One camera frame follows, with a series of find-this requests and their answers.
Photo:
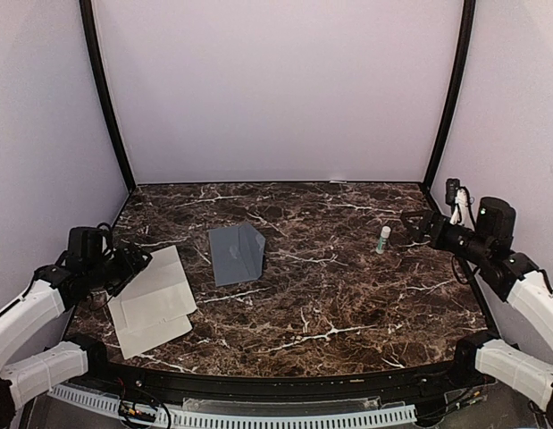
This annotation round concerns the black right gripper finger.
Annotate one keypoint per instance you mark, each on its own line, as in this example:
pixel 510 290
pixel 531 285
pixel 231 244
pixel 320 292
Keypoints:
pixel 416 218
pixel 419 235

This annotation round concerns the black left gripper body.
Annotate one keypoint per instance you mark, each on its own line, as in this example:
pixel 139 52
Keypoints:
pixel 108 278

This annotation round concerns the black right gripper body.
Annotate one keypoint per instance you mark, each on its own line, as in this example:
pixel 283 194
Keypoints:
pixel 441 240

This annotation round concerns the white letter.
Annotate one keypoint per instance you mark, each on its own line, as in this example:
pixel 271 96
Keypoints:
pixel 155 307

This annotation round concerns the blue-grey envelope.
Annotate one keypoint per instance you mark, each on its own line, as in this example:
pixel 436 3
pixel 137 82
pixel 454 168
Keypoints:
pixel 237 254

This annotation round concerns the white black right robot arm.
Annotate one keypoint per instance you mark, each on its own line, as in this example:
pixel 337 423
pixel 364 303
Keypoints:
pixel 515 279

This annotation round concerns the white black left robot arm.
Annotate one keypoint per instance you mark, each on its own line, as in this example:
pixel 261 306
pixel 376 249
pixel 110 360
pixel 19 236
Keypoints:
pixel 53 290

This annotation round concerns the green white glue stick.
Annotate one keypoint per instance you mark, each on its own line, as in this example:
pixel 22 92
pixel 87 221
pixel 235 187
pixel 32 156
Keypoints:
pixel 383 240

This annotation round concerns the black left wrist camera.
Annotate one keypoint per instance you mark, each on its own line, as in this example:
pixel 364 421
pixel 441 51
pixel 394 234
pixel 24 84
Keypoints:
pixel 86 247

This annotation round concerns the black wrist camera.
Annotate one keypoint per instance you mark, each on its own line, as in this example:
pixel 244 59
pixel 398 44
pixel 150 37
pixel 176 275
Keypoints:
pixel 452 186
pixel 86 247

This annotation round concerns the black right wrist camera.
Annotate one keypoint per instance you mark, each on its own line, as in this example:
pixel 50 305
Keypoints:
pixel 452 186

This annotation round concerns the black front table rail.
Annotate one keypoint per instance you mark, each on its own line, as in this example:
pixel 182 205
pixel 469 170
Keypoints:
pixel 177 378

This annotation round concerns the white slotted cable duct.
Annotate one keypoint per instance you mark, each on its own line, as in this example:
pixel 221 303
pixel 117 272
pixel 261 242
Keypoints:
pixel 223 414

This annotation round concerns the black right frame post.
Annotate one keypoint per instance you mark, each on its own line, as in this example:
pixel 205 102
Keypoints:
pixel 454 87

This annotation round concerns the black frame post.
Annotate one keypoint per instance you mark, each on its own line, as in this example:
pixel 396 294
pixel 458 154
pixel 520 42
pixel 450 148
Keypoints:
pixel 103 92
pixel 454 87

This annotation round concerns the black left frame post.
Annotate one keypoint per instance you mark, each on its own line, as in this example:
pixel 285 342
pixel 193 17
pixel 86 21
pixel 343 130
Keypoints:
pixel 103 92

